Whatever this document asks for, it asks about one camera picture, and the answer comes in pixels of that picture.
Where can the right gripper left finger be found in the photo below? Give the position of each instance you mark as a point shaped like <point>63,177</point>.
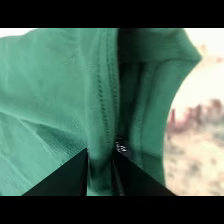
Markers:
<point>66,181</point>

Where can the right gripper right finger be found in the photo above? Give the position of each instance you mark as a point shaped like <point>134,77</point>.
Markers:
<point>140,183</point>

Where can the green T-shirt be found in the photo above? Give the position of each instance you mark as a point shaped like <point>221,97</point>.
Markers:
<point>66,93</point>

